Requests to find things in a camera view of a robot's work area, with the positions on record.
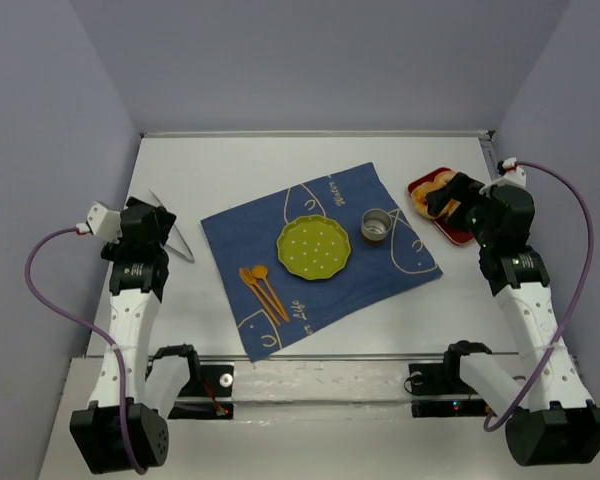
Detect metal serving tongs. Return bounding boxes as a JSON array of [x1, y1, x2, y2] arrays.
[[148, 188, 196, 264]]

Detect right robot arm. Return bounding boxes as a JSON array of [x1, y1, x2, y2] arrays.
[[426, 168, 600, 466]]

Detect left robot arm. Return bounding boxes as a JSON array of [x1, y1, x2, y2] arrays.
[[69, 197, 200, 475]]

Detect red tray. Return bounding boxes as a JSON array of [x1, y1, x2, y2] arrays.
[[406, 167, 474, 246]]

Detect metal cup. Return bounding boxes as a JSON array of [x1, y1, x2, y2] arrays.
[[361, 208, 392, 246]]

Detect orange plastic spoon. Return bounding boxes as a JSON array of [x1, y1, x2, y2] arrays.
[[251, 265, 290, 323]]

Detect blue embroidered cloth mat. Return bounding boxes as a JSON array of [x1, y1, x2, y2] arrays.
[[201, 163, 443, 362]]

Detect green dotted plate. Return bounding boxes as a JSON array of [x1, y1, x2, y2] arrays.
[[276, 215, 352, 281]]

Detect glazed ring bread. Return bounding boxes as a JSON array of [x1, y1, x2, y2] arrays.
[[411, 182, 437, 220], [434, 170, 456, 188]]

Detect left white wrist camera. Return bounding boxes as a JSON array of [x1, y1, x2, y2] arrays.
[[76, 202, 122, 244]]

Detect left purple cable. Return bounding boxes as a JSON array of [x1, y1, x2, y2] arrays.
[[24, 227, 149, 475]]

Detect purple cable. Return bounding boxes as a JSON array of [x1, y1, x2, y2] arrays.
[[24, 227, 149, 475], [482, 160, 594, 432]]

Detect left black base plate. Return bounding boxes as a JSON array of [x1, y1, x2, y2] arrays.
[[146, 357, 235, 421]]

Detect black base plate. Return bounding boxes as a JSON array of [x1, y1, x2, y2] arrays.
[[146, 357, 235, 421], [403, 362, 489, 419]]

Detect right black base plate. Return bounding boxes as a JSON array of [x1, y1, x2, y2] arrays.
[[403, 362, 489, 419]]

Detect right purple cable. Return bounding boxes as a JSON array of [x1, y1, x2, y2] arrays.
[[482, 160, 594, 432]]

